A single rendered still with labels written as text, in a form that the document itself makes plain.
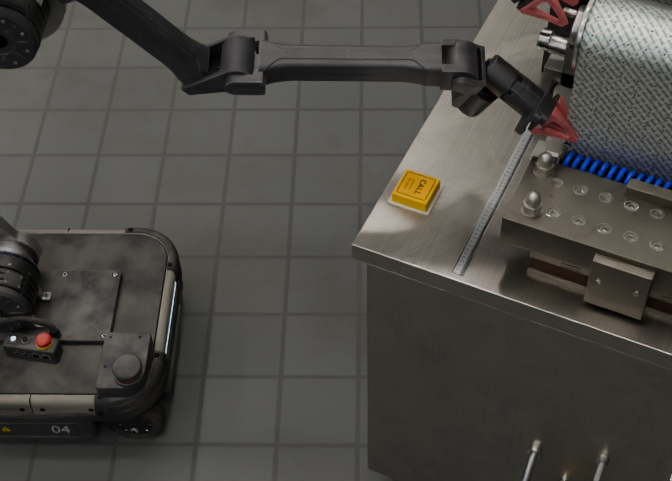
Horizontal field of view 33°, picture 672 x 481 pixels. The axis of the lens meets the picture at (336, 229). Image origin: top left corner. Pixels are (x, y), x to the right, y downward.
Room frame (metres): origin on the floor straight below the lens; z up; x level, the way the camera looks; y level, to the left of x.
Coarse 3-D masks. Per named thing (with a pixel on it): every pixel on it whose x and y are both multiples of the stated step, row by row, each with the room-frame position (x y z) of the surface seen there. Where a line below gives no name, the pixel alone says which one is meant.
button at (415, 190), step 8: (408, 176) 1.47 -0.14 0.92; (416, 176) 1.47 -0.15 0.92; (424, 176) 1.47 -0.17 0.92; (400, 184) 1.45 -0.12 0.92; (408, 184) 1.45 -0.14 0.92; (416, 184) 1.45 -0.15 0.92; (424, 184) 1.45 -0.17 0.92; (432, 184) 1.45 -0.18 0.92; (392, 192) 1.44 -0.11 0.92; (400, 192) 1.43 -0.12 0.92; (408, 192) 1.43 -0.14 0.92; (416, 192) 1.43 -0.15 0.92; (424, 192) 1.43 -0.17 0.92; (432, 192) 1.43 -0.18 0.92; (392, 200) 1.43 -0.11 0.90; (400, 200) 1.43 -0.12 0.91; (408, 200) 1.42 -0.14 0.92; (416, 200) 1.41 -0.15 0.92; (424, 200) 1.41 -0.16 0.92; (432, 200) 1.43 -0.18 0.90; (416, 208) 1.41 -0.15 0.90; (424, 208) 1.40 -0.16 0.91
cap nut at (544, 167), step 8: (544, 152) 1.38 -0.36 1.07; (536, 160) 1.38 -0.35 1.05; (544, 160) 1.36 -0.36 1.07; (552, 160) 1.37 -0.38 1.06; (536, 168) 1.37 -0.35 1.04; (544, 168) 1.36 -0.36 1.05; (552, 168) 1.36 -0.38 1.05; (536, 176) 1.36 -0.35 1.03; (544, 176) 1.36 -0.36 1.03; (552, 176) 1.36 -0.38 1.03
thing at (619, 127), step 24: (576, 96) 1.43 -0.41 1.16; (600, 96) 1.41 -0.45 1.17; (624, 96) 1.39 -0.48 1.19; (576, 120) 1.42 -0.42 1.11; (600, 120) 1.40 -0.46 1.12; (624, 120) 1.39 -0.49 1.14; (648, 120) 1.37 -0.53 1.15; (576, 144) 1.42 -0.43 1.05; (600, 144) 1.40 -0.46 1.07; (624, 144) 1.38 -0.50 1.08; (648, 144) 1.36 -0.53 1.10; (648, 168) 1.36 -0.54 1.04
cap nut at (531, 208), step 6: (528, 192) 1.29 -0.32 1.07; (534, 192) 1.29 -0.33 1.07; (528, 198) 1.28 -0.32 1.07; (534, 198) 1.28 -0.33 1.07; (540, 198) 1.28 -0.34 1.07; (522, 204) 1.29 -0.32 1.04; (528, 204) 1.28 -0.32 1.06; (534, 204) 1.27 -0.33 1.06; (540, 204) 1.28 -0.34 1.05; (522, 210) 1.28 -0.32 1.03; (528, 210) 1.27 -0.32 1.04; (534, 210) 1.27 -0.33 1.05; (540, 210) 1.28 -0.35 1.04; (528, 216) 1.27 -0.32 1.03; (534, 216) 1.27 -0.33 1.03
